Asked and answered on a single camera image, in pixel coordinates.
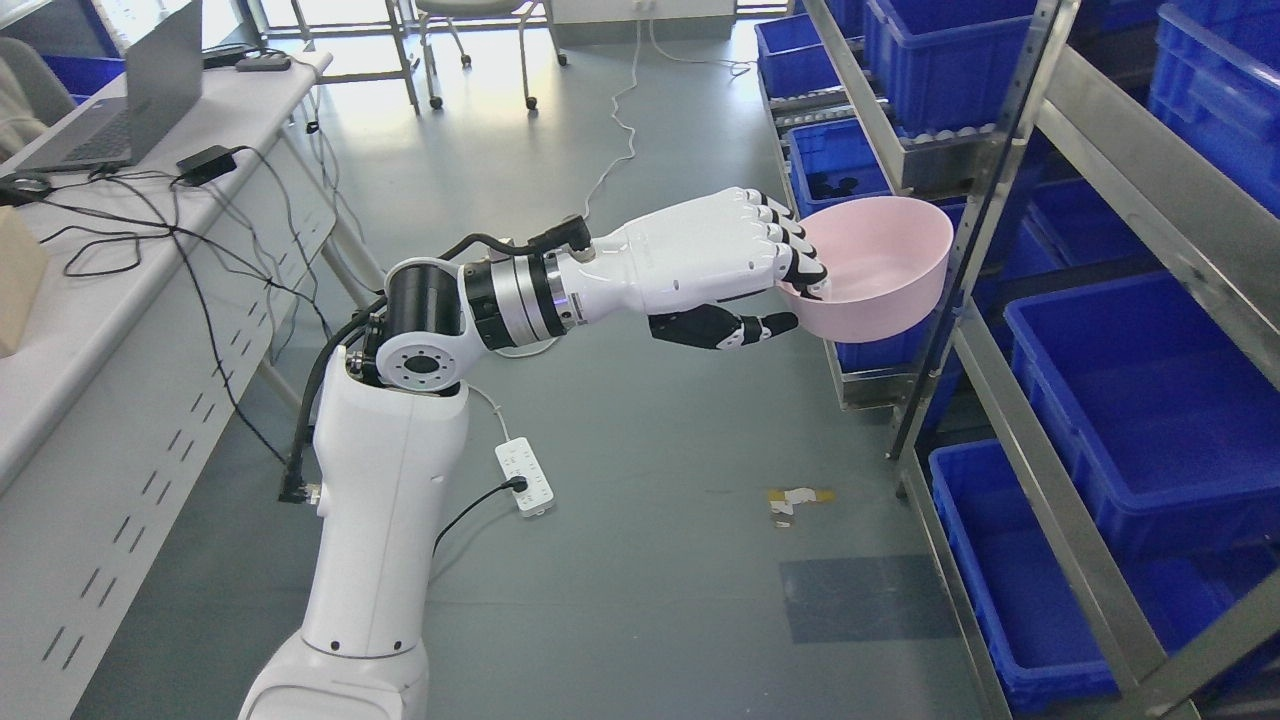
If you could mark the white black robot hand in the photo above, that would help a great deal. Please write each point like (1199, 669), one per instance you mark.
(677, 266)

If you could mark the pink plastic bowl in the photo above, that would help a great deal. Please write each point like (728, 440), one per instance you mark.
(886, 259)

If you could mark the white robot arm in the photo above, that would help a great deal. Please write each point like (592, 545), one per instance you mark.
(392, 424)

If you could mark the white power strip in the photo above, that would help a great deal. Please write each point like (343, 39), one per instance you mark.
(530, 486)

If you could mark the steel rack shelving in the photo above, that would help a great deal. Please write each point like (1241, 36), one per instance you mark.
(1088, 433)

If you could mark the black power adapter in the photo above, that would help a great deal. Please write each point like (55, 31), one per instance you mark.
(206, 165)

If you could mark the grey laptop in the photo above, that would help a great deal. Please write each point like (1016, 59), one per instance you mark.
(45, 130)

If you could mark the white desk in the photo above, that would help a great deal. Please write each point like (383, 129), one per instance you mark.
(157, 307)

